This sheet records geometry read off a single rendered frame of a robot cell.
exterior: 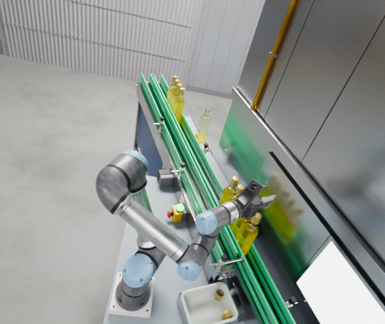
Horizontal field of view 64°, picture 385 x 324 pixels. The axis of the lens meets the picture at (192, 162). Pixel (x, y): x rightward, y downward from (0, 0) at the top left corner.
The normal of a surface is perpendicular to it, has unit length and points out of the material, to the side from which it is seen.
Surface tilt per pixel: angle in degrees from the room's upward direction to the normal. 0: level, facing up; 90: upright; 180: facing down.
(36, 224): 0
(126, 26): 90
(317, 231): 90
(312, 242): 90
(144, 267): 7
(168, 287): 0
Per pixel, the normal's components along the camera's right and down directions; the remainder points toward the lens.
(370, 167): -0.93, 0.07
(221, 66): -0.02, 0.65
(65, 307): 0.20, -0.74
